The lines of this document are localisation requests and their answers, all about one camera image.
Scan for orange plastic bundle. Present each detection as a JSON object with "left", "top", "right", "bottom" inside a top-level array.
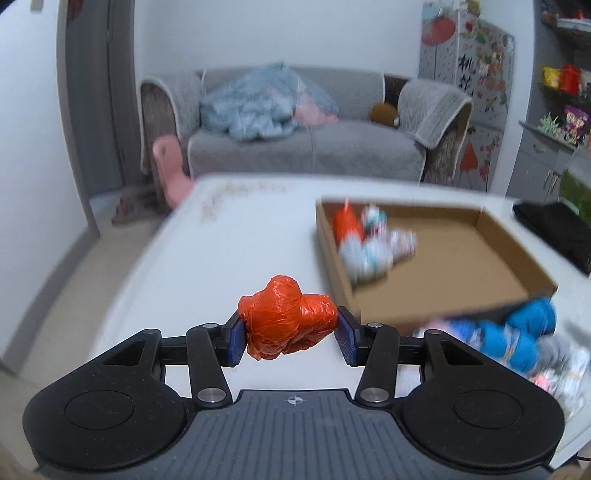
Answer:
[
  {"left": 332, "top": 200, "right": 365, "bottom": 245},
  {"left": 238, "top": 275, "right": 339, "bottom": 360}
]

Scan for white green sock bundle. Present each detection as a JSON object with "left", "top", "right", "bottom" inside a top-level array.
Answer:
[{"left": 361, "top": 204, "right": 388, "bottom": 237}]

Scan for blue sock bundle beige stripes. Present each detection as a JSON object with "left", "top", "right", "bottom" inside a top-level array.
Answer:
[{"left": 473, "top": 321, "right": 538, "bottom": 374}]

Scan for blue sock bundle dark band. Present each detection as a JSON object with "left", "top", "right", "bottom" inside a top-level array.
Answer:
[{"left": 505, "top": 298, "right": 557, "bottom": 339}]

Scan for grey sock bundle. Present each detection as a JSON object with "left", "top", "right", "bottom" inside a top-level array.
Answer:
[{"left": 534, "top": 335, "right": 590, "bottom": 374}]

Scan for white striped sock bundle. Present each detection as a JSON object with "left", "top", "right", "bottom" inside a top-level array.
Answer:
[{"left": 529, "top": 369, "right": 586, "bottom": 420}]

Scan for pink fluffy bird toy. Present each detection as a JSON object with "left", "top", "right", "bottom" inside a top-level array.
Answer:
[{"left": 413, "top": 318, "right": 477, "bottom": 343}]

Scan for brown cardboard box tray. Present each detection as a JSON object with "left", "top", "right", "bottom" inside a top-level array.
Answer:
[{"left": 315, "top": 199, "right": 557, "bottom": 333}]

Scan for brown floor mat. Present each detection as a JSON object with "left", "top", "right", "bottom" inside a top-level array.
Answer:
[{"left": 111, "top": 185, "right": 168, "bottom": 227}]

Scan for pink plastic stool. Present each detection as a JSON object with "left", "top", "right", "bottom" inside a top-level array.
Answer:
[{"left": 152, "top": 135, "right": 194, "bottom": 210}]

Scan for grey sofa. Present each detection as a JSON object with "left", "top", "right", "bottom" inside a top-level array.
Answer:
[{"left": 138, "top": 63, "right": 473, "bottom": 184}]

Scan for black knit hat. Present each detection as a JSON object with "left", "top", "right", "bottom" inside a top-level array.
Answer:
[{"left": 513, "top": 202, "right": 591, "bottom": 276}]

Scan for brown plush toy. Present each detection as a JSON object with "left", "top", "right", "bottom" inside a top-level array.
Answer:
[{"left": 370, "top": 102, "right": 400, "bottom": 128}]

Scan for pink clothing on sofa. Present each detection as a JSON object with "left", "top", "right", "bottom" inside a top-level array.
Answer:
[{"left": 294, "top": 96, "right": 339, "bottom": 128}]

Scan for light blue blanket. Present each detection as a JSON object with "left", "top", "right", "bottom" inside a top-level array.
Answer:
[{"left": 200, "top": 63, "right": 339, "bottom": 142}]

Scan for glass fish tank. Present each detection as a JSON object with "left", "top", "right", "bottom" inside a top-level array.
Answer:
[{"left": 559, "top": 147, "right": 591, "bottom": 224}]

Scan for grey shelf cabinet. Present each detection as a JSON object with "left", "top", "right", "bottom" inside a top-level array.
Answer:
[{"left": 507, "top": 1, "right": 590, "bottom": 202}]

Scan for decorated grey refrigerator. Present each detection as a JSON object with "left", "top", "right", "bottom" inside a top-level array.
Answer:
[{"left": 419, "top": 1, "right": 515, "bottom": 192}]

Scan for grey door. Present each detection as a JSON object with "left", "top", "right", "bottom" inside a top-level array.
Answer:
[{"left": 57, "top": 0, "right": 144, "bottom": 236}]

